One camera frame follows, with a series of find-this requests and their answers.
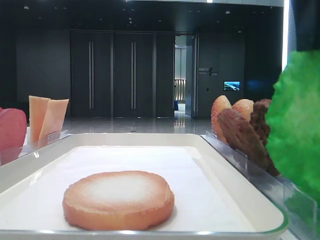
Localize dark double doors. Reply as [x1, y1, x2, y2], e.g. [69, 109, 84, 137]
[70, 30, 175, 118]

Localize meat patty near tray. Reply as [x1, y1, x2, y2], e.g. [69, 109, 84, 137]
[218, 108, 281, 177]

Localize outer cheese slice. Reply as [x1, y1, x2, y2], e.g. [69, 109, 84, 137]
[28, 95, 51, 143]

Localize outer bun half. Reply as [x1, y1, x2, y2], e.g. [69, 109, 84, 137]
[232, 98, 254, 122]

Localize white rectangular tray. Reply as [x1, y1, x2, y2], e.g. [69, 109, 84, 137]
[0, 133, 289, 240]

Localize clear right long rail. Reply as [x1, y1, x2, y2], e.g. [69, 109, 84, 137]
[203, 131, 320, 240]

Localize clear left long rail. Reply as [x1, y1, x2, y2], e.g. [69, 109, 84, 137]
[0, 130, 70, 166]

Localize green lettuce leaf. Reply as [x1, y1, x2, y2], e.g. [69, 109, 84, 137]
[266, 50, 320, 201]

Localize bread slice bottom bun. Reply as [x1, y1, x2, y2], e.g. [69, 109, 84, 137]
[62, 170, 175, 231]

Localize clear long rail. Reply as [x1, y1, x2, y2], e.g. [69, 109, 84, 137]
[0, 130, 70, 166]
[203, 131, 320, 240]

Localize wall display screen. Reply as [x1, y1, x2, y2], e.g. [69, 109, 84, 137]
[223, 81, 240, 92]

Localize cheese slice near tray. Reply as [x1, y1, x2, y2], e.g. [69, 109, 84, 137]
[39, 99, 69, 140]

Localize outer meat patty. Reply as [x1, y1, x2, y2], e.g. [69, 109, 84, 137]
[250, 98, 272, 147]

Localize bun half near tray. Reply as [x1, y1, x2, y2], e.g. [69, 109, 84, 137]
[211, 95, 235, 147]

